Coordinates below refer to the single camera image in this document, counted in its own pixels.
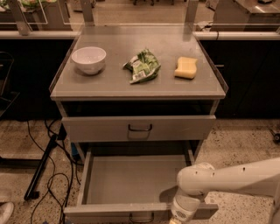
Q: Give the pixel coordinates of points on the yellow sponge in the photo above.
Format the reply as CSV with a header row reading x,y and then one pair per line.
x,y
186,68

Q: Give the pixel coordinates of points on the grey top drawer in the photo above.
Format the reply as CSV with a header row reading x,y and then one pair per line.
x,y
138,128

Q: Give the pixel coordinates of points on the white shoe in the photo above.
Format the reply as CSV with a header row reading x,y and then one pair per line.
x,y
6,210

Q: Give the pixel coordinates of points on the white horizontal rail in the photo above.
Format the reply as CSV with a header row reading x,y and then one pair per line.
x,y
201,35

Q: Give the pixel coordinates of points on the black caster wheel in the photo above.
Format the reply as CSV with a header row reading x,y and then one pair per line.
x,y
276,136

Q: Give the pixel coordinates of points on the grey drawer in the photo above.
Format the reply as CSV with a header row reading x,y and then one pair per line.
x,y
138,128
130,189

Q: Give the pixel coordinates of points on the green crumpled chip bag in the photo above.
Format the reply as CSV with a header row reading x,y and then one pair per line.
x,y
144,67

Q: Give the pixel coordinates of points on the black floor bar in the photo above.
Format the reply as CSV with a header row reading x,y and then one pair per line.
x,y
31,190

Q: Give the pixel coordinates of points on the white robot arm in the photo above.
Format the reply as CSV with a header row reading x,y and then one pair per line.
x,y
194,182

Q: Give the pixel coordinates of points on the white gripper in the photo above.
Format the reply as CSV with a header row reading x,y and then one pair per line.
x,y
179,213

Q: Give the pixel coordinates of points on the white ceramic bowl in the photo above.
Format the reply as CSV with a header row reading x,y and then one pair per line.
x,y
90,60

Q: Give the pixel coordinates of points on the grey drawer cabinet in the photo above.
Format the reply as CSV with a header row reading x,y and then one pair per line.
x,y
137,83

